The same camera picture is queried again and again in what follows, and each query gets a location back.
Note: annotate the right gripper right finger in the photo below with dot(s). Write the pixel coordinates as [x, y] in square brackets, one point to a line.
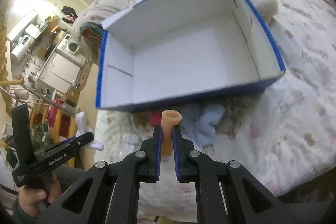
[225, 192]

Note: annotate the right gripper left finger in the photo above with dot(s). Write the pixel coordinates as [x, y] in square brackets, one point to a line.
[108, 193]

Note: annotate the white sock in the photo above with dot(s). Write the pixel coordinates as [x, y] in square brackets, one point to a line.
[82, 128]

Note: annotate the light blue fluffy cloth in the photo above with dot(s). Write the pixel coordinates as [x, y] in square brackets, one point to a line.
[199, 122]

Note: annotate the beige sock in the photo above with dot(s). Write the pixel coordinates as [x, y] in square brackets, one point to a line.
[169, 119]

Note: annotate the red soft ball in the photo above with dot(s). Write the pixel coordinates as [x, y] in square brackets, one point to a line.
[155, 118]

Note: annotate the left hand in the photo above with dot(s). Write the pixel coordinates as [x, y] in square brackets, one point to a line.
[29, 197]

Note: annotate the yellow wooden chair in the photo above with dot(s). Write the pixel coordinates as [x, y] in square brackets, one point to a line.
[61, 126]

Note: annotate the small cardboard box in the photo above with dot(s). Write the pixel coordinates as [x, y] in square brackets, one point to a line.
[71, 96]

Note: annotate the floral bed blanket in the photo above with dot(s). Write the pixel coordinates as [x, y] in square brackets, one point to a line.
[284, 136]

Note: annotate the white kitchen cabinet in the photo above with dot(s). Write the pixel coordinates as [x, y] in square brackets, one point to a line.
[58, 73]

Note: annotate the washing machine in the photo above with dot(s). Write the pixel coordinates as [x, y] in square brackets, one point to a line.
[68, 46]

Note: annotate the white blue cardboard box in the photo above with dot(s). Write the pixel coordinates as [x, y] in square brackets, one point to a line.
[160, 53]

